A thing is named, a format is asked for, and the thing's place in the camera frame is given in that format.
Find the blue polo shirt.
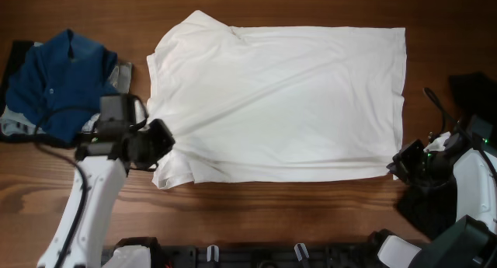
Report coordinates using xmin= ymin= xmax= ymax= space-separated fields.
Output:
xmin=6 ymin=30 xmax=118 ymax=143

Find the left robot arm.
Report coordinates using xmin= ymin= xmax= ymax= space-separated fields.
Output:
xmin=37 ymin=94 xmax=175 ymax=267

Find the right black cable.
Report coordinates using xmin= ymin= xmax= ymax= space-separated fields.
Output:
xmin=422 ymin=86 xmax=497 ymax=183

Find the white t-shirt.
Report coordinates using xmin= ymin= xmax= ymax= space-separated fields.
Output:
xmin=147 ymin=11 xmax=407 ymax=189

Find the black garment right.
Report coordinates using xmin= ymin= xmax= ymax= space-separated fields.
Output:
xmin=396 ymin=72 xmax=496 ymax=239

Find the light grey folded garment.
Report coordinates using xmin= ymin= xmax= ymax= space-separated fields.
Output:
xmin=19 ymin=62 xmax=133 ymax=124

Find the black cable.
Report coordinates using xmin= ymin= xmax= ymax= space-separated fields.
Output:
xmin=422 ymin=86 xmax=497 ymax=183
xmin=33 ymin=104 xmax=102 ymax=268

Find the left black cable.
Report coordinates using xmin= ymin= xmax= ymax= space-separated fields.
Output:
xmin=33 ymin=104 xmax=102 ymax=268

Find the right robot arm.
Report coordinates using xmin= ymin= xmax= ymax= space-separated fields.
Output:
xmin=374 ymin=115 xmax=496 ymax=267

